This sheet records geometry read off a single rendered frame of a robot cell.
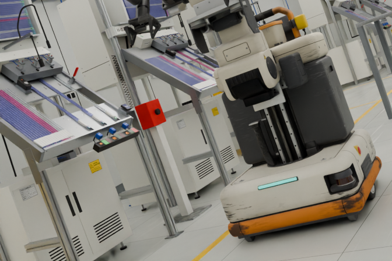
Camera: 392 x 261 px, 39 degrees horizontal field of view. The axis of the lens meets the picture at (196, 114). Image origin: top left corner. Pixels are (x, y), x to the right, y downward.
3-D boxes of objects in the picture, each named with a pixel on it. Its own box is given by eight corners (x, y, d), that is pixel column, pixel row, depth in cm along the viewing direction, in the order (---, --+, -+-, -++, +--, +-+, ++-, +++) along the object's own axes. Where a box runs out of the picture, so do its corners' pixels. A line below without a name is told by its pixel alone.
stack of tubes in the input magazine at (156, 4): (169, 16, 453) (157, -16, 452) (130, 21, 411) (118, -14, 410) (157, 21, 460) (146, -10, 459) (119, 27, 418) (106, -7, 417)
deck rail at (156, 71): (199, 99, 380) (202, 91, 377) (198, 100, 378) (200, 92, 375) (121, 55, 406) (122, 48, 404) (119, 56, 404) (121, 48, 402)
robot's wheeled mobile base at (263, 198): (273, 196, 313) (258, 154, 312) (385, 168, 284) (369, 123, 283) (229, 243, 253) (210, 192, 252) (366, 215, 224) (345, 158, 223)
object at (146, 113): (212, 205, 361) (171, 93, 358) (193, 219, 341) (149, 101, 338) (183, 211, 374) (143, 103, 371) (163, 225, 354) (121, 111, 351)
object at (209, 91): (242, 82, 434) (245, 74, 431) (199, 99, 380) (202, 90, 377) (240, 81, 435) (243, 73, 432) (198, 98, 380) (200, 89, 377)
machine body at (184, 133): (242, 169, 454) (217, 98, 452) (199, 199, 396) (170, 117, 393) (181, 184, 490) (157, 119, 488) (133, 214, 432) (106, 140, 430)
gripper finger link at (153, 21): (152, 32, 216) (152, 12, 220) (137, 38, 219) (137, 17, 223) (161, 40, 221) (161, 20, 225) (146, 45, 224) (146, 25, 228)
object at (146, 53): (202, 61, 449) (204, 56, 446) (156, 75, 394) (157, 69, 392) (170, 45, 461) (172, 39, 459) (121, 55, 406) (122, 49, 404)
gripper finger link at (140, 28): (137, 37, 219) (137, 17, 223) (122, 42, 222) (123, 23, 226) (147, 45, 224) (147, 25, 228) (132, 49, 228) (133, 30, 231)
